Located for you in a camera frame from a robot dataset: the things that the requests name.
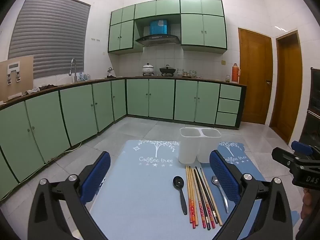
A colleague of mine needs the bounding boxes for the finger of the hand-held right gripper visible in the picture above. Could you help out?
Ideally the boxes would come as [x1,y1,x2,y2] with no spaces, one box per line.
[272,147,300,167]
[291,141,313,157]

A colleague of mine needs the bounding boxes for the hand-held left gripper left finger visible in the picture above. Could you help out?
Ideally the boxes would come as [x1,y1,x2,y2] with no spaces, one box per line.
[27,151,111,240]

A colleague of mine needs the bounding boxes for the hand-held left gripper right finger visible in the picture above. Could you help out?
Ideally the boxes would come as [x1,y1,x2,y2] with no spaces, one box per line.
[209,149,293,240]

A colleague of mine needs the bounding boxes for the metal spoon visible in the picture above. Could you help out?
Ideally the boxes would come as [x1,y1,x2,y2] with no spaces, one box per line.
[211,175,229,214]

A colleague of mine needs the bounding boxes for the black chopstick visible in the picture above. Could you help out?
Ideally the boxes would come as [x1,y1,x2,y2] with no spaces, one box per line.
[196,166,216,229]
[197,167,218,224]

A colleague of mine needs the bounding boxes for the wooden chopstick red patterned end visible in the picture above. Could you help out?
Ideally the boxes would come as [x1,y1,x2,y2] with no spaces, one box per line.
[195,167,211,230]
[193,169,205,227]

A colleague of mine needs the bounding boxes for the wooden chopstick orange patterned end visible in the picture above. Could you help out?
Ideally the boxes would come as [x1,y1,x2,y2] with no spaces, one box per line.
[188,166,196,228]
[185,166,193,223]

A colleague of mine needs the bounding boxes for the black plastic spoon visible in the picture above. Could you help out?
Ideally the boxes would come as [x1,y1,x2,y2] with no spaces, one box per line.
[173,176,188,215]

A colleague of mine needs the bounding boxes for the white two-compartment utensil holder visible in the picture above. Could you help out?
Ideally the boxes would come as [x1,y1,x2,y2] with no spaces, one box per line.
[178,127,222,164]

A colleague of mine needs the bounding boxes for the person's right hand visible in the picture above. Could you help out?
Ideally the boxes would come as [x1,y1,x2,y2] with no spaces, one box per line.
[301,188,320,221]

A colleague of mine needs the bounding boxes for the dark blue printed mat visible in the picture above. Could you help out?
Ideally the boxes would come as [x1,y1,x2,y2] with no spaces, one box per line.
[200,141,299,230]

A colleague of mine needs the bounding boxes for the black glass cabinet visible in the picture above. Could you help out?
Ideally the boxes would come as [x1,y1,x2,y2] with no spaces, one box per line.
[297,67,320,150]

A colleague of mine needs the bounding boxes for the light blue printed mat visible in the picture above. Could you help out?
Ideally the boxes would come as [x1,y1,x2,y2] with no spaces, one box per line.
[89,140,250,240]

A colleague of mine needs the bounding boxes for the plain wooden door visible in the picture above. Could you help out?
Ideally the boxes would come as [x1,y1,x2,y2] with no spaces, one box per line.
[269,30,303,144]

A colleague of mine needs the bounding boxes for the orange thermos flask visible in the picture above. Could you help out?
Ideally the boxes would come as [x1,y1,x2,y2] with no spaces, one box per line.
[230,63,240,83]

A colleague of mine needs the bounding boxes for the crumpled cloth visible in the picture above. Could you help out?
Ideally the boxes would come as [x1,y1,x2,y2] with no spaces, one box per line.
[24,84,59,94]

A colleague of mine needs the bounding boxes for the metal kitchen faucet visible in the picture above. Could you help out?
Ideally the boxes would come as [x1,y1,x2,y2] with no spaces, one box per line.
[69,58,78,83]

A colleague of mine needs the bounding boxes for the black wok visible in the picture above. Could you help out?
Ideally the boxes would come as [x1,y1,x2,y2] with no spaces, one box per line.
[159,65,177,76]

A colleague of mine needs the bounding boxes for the brown cardboard box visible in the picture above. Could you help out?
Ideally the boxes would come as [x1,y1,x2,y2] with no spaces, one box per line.
[0,56,34,103]

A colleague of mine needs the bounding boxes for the grey window blind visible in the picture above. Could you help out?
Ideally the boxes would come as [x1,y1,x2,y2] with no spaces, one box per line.
[7,0,91,79]

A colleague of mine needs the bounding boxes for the black range hood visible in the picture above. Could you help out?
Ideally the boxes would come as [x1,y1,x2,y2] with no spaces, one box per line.
[136,19,180,47]

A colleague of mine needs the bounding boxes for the white floor cable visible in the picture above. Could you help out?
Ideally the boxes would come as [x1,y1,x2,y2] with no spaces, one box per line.
[45,141,82,164]

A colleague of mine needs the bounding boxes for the wooden door with handle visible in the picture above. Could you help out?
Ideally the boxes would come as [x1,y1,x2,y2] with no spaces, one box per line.
[238,27,273,125]

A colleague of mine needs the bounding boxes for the green wall cabinets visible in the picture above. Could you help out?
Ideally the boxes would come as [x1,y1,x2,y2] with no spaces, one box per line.
[108,0,228,55]

